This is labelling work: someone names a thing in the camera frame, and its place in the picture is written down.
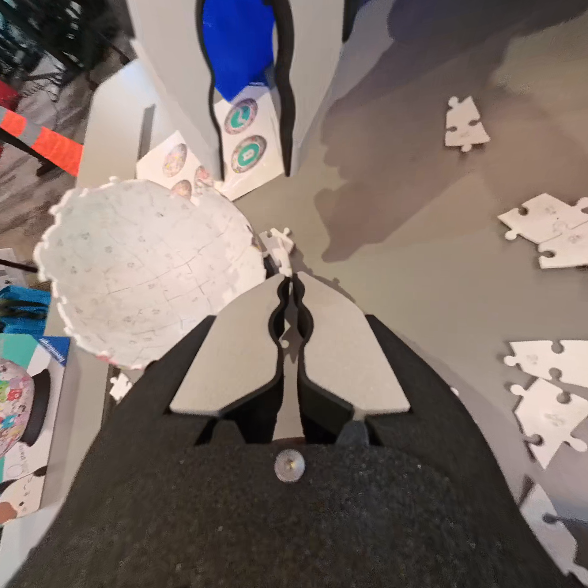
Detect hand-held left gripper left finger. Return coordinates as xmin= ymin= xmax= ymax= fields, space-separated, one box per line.
xmin=169 ymin=273 xmax=292 ymax=444

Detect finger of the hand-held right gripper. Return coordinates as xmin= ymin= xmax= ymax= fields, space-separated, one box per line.
xmin=125 ymin=0 xmax=227 ymax=183
xmin=272 ymin=0 xmax=358 ymax=178

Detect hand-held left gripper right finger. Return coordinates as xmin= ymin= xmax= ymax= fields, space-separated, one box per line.
xmin=293 ymin=271 xmax=411 ymax=445

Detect colourful 3D puzzle ball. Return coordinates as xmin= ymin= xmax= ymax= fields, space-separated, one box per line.
xmin=33 ymin=176 xmax=268 ymax=371

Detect joined white puzzle pieces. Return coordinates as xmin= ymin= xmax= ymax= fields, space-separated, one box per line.
xmin=497 ymin=193 xmax=588 ymax=270
xmin=503 ymin=339 xmax=588 ymax=470
xmin=520 ymin=482 xmax=588 ymax=588

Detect colourful puzzle box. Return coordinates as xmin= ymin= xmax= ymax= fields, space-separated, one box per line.
xmin=0 ymin=333 xmax=73 ymax=525

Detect blue storage bin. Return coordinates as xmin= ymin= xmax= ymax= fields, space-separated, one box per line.
xmin=202 ymin=0 xmax=277 ymax=103

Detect printed instruction sheet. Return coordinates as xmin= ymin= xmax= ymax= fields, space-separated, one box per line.
xmin=134 ymin=84 xmax=286 ymax=203

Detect orange traffic cone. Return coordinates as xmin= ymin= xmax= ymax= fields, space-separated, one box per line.
xmin=0 ymin=107 xmax=85 ymax=177

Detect blue bag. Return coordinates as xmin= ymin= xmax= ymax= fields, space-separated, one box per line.
xmin=0 ymin=285 xmax=52 ymax=334

